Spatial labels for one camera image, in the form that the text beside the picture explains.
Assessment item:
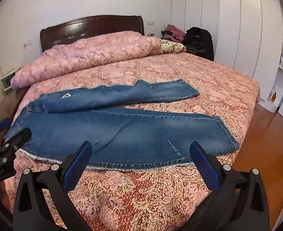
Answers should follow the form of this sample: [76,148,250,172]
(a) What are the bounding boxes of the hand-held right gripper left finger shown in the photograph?
[13,141,93,231]

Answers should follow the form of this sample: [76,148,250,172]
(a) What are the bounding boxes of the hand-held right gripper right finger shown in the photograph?
[180,141,270,231]

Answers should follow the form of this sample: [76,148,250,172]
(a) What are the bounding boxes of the blue denim pants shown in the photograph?
[4,78,240,172]

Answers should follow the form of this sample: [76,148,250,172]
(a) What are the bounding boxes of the white bedside cabinet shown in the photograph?
[0,68,21,92]

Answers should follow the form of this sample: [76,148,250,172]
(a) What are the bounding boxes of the bed with patterned red bedspread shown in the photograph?
[2,50,262,231]

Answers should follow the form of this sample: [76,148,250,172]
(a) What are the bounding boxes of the pink floral quilt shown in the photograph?
[10,31,163,88]

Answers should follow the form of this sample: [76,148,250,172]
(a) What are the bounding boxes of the black backpack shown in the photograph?
[181,27,215,61]

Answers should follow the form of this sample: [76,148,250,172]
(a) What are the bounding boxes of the cream floral pillow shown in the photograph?
[159,38,187,54]

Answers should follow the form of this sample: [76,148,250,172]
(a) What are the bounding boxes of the dark wooden headboard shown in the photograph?
[40,15,145,53]

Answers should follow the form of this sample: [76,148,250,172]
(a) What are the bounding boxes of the maroon clothes pile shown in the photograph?
[161,24,186,41]

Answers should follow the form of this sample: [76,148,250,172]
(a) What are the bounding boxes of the white wardrobe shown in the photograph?
[172,0,283,103]

